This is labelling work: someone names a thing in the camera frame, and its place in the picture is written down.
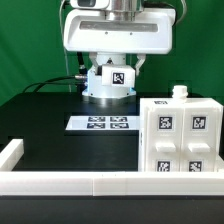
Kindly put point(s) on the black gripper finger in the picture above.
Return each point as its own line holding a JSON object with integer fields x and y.
{"x": 96, "y": 69}
{"x": 140, "y": 61}

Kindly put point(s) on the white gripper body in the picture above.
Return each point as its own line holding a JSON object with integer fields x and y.
{"x": 149, "y": 33}

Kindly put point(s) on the white cabinet top block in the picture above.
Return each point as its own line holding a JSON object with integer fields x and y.
{"x": 118, "y": 75}

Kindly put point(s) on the white cabinet door panel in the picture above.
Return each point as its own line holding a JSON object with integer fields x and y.
{"x": 163, "y": 139}
{"x": 198, "y": 149}

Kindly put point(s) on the white cabinet body box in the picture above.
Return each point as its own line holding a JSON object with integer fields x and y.
{"x": 179, "y": 99}

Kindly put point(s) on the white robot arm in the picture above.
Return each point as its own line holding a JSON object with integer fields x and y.
{"x": 118, "y": 10}

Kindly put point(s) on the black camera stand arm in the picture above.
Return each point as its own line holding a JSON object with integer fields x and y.
{"x": 82, "y": 68}

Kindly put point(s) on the white marker base plate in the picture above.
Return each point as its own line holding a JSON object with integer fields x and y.
{"x": 108, "y": 123}

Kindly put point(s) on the white U-shaped fence frame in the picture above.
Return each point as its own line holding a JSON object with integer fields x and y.
{"x": 45, "y": 183}

